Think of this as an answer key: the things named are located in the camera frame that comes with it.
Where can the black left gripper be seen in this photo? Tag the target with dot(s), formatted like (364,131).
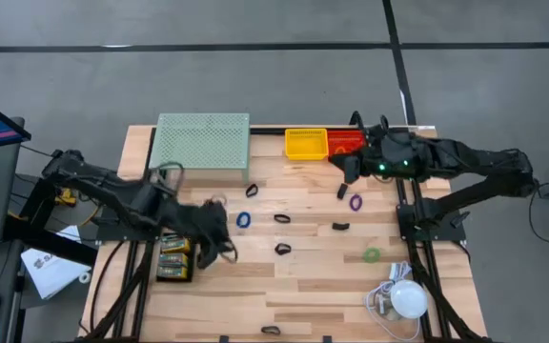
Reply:
(193,221)

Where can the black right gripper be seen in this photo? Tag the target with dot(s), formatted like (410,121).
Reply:
(389,152)

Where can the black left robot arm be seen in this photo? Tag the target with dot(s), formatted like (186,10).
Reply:
(103,186)

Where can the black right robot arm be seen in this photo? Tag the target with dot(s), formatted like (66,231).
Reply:
(470,157)

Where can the black plastic basket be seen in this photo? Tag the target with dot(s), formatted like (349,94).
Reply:
(193,257)

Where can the red plastic basket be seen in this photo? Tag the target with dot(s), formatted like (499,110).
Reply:
(346,140)

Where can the small black block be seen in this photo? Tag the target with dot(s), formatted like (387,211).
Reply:
(342,191)

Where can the yellow plastic basket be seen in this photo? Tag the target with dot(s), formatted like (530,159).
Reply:
(306,144)

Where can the green mesh shelf riser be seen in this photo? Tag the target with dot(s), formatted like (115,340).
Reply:
(201,140)

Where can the white charger plug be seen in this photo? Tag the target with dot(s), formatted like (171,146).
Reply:
(397,270)

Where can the white tape roll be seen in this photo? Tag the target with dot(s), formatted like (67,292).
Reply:
(80,277)

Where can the white round lamp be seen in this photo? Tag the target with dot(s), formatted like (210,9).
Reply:
(409,299)

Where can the white paper sheet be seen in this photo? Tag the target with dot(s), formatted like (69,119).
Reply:
(53,271)

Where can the black stand beam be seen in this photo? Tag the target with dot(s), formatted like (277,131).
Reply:
(50,240)

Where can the black aluminium frame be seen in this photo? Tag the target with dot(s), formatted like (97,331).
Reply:
(400,193)

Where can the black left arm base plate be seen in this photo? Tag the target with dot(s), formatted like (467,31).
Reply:
(112,233)

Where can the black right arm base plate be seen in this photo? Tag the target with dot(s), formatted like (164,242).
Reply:
(441,228)

